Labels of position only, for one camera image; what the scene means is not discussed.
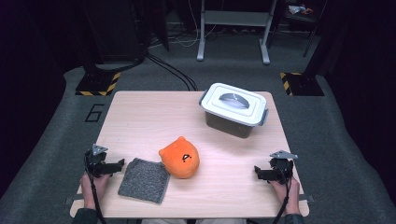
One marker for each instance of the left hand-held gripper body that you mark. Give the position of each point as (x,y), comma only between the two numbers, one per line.
(95,165)

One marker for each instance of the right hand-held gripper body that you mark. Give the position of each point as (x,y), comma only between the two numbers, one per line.
(282,169)

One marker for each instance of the grey fluffy cloth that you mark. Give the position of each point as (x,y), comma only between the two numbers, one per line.
(144,180)

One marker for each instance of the orange plush toy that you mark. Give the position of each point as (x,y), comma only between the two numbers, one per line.
(180,158)

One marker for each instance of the storage box with white lid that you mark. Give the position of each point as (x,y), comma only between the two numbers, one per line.
(233,102)

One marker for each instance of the person's left hand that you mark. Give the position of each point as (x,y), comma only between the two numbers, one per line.
(90,191)

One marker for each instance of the person's right hand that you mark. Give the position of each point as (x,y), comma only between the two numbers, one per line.
(291,199)

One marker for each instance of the black yellow-striped stand base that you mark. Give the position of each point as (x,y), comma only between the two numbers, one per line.
(98,84)
(303,84)

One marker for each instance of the dark equipment cabinet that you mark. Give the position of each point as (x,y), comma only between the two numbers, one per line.
(115,28)

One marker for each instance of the dark stand with colourful item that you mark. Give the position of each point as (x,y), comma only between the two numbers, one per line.
(300,11)

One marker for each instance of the white metal stand frame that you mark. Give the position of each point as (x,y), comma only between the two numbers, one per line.
(235,18)

